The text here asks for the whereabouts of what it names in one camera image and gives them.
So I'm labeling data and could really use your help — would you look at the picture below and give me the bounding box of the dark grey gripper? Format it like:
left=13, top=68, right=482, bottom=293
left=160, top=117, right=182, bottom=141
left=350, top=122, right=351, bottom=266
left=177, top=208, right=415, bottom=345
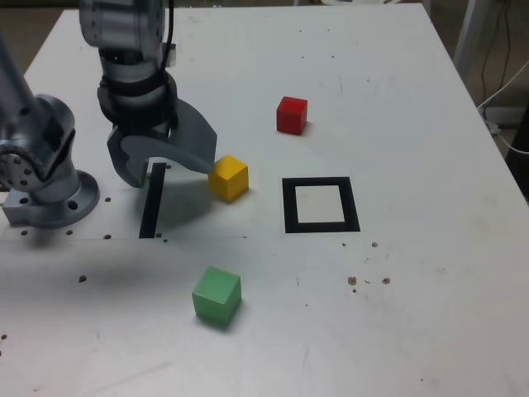
left=107, top=100, right=219, bottom=188

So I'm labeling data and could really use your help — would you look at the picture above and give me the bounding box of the yellow cube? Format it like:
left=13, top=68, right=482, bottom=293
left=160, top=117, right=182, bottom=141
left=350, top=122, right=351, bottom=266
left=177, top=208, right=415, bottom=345
left=207, top=155, right=250, bottom=203

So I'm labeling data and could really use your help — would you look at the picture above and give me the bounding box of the red cube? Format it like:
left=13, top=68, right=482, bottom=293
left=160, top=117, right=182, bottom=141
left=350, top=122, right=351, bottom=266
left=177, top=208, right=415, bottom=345
left=275, top=96, right=309, bottom=136

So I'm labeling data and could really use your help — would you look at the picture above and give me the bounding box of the green cube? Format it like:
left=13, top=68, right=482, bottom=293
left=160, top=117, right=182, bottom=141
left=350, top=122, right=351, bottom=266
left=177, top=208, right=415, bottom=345
left=191, top=265, right=242, bottom=328

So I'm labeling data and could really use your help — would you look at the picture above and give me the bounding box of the black tape square outline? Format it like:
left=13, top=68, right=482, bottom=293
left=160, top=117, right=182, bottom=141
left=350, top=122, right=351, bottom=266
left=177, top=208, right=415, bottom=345
left=281, top=176, right=361, bottom=234

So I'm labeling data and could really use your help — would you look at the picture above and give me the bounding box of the black tape strip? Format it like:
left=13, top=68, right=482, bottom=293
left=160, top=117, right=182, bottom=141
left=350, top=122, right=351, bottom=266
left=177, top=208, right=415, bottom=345
left=138, top=162, right=168, bottom=240

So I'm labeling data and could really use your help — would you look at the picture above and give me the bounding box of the white metal stand leg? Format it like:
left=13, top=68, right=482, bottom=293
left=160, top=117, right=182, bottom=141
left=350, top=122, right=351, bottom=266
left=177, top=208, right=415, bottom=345
left=453, top=0, right=483, bottom=74

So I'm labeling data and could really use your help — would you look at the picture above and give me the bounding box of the black background object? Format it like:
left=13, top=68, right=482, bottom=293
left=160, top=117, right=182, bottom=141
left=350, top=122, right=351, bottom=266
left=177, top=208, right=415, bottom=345
left=504, top=123, right=529, bottom=208

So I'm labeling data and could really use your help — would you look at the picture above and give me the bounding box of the white background cable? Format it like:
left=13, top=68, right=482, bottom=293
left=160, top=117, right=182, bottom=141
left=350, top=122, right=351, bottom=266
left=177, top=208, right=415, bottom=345
left=478, top=60, right=529, bottom=155

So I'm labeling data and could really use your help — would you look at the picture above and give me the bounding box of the thin black background cable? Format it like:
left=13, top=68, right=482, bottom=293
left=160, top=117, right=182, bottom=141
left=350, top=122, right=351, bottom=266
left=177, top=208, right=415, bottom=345
left=480, top=0, right=516, bottom=107

